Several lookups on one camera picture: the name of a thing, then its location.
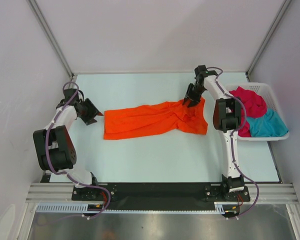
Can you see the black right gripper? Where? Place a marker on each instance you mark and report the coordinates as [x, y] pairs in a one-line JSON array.
[[196, 99]]

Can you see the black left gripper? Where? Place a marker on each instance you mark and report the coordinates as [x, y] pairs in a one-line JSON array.
[[93, 112]]

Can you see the orange t-shirt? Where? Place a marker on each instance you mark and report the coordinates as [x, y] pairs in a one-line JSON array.
[[151, 120]]

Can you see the red t-shirt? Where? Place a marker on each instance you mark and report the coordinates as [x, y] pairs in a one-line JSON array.
[[255, 107]]

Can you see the white plastic laundry basket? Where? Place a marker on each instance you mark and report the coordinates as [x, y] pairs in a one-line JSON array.
[[267, 94]]

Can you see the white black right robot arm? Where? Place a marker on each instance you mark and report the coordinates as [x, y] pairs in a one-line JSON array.
[[226, 120]]

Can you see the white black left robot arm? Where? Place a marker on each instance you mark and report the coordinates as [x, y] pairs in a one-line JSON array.
[[53, 145]]

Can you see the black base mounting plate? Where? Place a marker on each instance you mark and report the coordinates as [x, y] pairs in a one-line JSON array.
[[154, 196]]

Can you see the teal t-shirt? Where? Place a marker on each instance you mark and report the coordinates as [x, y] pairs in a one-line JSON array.
[[269, 125]]

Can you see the white slotted cable duct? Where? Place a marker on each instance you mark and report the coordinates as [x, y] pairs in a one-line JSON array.
[[93, 208]]

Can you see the aluminium frame rail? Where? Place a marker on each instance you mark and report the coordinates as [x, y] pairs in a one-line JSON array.
[[263, 193]]

